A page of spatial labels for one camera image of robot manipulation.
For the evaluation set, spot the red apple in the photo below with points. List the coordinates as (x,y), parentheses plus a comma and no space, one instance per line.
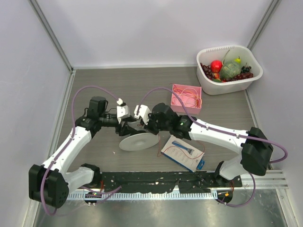
(216,66)

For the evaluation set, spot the pink open box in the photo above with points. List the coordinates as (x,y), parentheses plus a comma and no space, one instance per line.
(191,96)

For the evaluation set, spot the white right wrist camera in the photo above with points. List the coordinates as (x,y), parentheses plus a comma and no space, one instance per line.
(142,112)

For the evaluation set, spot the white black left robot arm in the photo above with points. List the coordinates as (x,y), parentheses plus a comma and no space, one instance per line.
(50,182)

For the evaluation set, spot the white slotted cable duct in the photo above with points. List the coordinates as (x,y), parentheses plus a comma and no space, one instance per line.
(175,195)

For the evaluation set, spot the razor blister package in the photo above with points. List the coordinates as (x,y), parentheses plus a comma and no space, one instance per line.
(184,154)

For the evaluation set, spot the red grape bunch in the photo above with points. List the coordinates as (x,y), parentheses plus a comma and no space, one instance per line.
(215,77)

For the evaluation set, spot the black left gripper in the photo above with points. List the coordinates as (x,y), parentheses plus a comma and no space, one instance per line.
(125,129)

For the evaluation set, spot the green melon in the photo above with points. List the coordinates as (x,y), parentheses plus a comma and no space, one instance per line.
(230,70)

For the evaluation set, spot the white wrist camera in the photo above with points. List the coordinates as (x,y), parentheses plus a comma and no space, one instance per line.
(142,112)
(122,110)

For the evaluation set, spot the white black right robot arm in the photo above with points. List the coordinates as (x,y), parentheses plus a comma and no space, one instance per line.
(252,148)

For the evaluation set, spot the white plastic basket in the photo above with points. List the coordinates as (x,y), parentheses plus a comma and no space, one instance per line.
(226,54)

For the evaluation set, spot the dark purple grape bunch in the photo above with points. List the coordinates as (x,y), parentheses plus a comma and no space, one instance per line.
(246,68)

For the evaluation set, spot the yellow green pear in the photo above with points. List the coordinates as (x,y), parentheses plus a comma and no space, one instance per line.
(238,60)

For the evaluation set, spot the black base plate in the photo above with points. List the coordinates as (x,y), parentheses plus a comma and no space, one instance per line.
(162,182)

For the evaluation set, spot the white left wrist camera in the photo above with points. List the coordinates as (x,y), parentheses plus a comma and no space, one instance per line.
(122,110)

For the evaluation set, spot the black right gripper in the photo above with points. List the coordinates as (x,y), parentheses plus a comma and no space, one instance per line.
(148,126)

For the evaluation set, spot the white perforated cable spool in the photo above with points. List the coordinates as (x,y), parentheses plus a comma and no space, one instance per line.
(136,137)

